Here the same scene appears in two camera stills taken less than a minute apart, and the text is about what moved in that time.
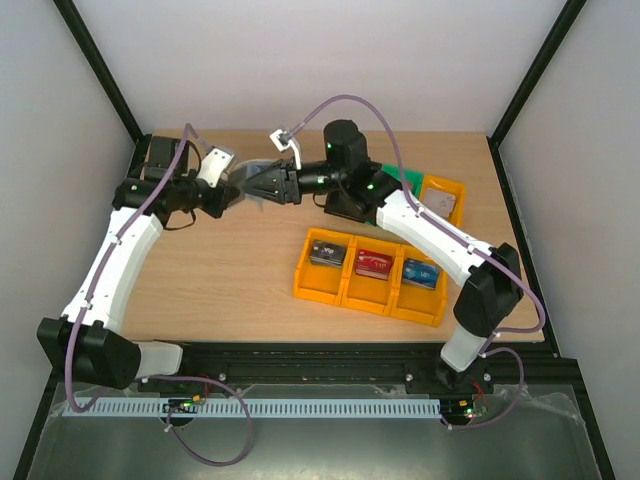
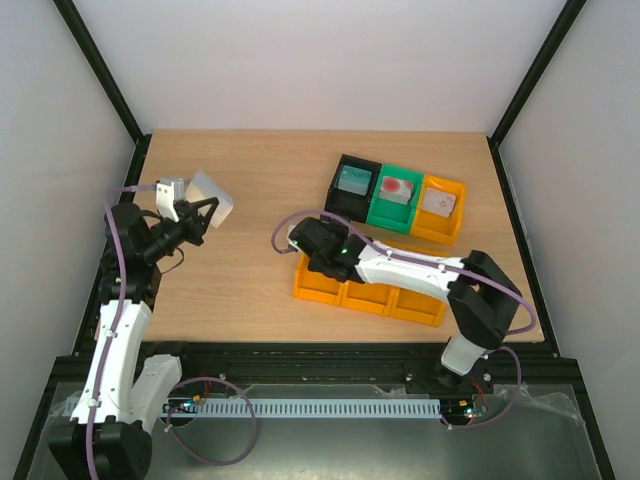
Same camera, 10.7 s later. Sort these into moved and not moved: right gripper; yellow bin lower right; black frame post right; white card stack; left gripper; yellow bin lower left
Moved: left gripper; right gripper
Not moved: black frame post right; white card stack; yellow bin lower left; yellow bin lower right
